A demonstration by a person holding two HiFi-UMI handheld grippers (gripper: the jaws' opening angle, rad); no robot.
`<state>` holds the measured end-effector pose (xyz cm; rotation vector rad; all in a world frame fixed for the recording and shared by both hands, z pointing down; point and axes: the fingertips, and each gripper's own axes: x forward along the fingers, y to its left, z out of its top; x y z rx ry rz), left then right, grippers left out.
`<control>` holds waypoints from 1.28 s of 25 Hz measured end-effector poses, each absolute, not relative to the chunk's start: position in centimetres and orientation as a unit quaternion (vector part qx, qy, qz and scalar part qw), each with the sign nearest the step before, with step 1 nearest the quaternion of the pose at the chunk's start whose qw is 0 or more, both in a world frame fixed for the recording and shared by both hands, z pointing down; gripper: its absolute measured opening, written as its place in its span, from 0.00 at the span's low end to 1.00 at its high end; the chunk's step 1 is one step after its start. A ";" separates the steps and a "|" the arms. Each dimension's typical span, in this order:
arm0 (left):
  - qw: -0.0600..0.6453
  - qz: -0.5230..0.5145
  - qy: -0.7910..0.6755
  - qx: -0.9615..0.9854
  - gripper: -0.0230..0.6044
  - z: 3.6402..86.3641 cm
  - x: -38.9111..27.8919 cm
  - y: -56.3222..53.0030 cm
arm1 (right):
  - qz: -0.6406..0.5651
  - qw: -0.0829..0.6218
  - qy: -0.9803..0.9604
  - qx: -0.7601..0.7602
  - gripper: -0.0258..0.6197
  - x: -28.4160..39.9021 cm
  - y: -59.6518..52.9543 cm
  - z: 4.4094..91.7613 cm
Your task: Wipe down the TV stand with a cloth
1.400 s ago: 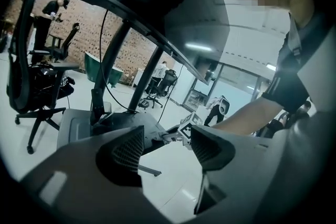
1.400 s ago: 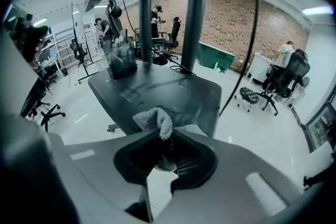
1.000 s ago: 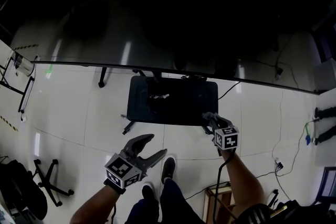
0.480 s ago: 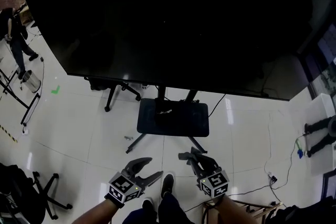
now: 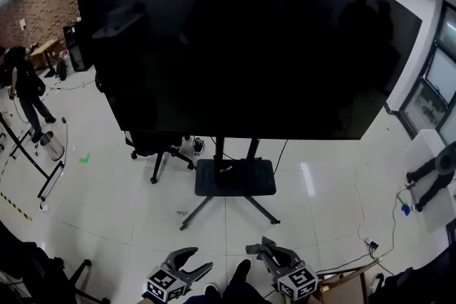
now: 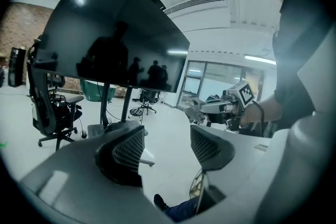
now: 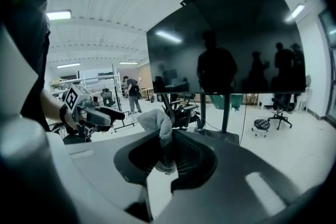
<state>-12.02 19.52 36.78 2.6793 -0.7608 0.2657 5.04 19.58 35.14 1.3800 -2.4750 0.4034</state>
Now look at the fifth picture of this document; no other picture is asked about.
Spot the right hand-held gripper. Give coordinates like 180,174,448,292
259,247,318,300

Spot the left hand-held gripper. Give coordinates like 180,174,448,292
142,247,214,303

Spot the black TV stand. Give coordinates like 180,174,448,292
179,0,281,231

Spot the black metal frame cart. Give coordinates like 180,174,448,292
0,110,66,202

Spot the person's left shoe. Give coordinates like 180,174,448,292
204,283,222,300

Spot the person's shoe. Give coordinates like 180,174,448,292
204,283,222,300
227,258,252,288

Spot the person's left leg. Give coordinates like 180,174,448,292
181,293,224,304

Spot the person's leg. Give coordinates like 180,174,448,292
222,281,272,304
181,293,224,304

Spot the person's right shoe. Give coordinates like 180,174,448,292
227,258,252,288

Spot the person's right leg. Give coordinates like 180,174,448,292
222,281,272,304

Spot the wooden stool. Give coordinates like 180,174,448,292
316,258,384,304

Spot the large black bag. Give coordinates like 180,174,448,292
370,247,456,304

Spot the black mesh office chair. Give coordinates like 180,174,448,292
0,220,111,304

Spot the shiny metal trash bin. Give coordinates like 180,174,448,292
39,130,66,162

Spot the large black TV screen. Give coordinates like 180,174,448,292
73,0,424,141

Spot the black backpack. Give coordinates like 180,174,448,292
56,57,69,83

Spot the black cabinet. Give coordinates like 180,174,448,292
63,23,95,73

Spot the wooden table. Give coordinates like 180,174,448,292
30,38,60,78

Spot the black TV power cable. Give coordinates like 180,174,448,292
273,138,289,176

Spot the black floor cable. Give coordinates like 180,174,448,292
320,188,411,273

